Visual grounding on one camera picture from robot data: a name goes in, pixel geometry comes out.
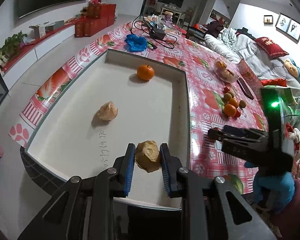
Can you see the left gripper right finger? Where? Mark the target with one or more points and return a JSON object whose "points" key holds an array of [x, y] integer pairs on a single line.
{"points": [[210, 208]]}

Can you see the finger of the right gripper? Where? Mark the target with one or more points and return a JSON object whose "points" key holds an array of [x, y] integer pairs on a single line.
{"points": [[219, 135], [243, 131]]}

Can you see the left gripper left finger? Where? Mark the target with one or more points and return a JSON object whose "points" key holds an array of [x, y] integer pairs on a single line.
{"points": [[83, 208]]}

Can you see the red cherry tomato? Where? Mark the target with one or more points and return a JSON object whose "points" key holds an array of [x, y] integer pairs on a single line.
{"points": [[226, 90], [238, 114]]}

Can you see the orange mandarin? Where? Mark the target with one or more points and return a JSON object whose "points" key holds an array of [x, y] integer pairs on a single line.
{"points": [[230, 110], [233, 102], [145, 72]]}

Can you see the brown walnut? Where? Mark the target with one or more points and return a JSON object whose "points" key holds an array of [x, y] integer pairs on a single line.
{"points": [[147, 156], [107, 112]]}

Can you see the green brown kiwi fruit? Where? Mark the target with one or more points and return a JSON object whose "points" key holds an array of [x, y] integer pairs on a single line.
{"points": [[227, 97]]}

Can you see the right hand blue glove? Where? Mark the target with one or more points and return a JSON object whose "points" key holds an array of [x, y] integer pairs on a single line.
{"points": [[273, 187]]}

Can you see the pink strawberry tablecloth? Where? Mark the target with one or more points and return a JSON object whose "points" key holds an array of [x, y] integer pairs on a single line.
{"points": [[205, 97]]}

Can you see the black smartphone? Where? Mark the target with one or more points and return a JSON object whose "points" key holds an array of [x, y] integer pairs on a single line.
{"points": [[244, 87]]}

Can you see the glass fruit bowl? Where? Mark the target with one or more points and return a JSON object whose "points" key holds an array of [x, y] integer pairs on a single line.
{"points": [[224, 72]]}

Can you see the grey blanket covered sofa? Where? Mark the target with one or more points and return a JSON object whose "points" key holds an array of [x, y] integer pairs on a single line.
{"points": [[239, 47]]}

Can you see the yellow plush toy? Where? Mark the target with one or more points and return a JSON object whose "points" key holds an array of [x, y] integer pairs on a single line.
{"points": [[292, 68]]}

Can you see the red embroidered cushion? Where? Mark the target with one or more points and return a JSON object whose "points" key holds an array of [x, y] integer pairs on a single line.
{"points": [[271, 48]]}

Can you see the white cardboard tray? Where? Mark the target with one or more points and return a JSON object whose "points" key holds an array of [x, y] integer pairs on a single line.
{"points": [[71, 140]]}

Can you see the black power adapter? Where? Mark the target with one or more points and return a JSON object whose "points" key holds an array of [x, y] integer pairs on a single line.
{"points": [[157, 34]]}

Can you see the blue crumpled glove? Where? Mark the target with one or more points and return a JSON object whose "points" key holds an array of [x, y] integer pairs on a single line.
{"points": [[135, 43]]}

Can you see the red gift box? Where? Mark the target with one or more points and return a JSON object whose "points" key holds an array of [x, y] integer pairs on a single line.
{"points": [[98, 17]]}

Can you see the white tv cabinet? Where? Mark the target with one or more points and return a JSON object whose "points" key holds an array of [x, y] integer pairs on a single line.
{"points": [[32, 52]]}

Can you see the green potted plant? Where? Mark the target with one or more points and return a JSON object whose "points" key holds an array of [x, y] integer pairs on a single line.
{"points": [[12, 46]]}

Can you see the framed wall picture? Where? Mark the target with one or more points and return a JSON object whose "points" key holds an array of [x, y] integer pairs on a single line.
{"points": [[283, 22], [294, 30]]}

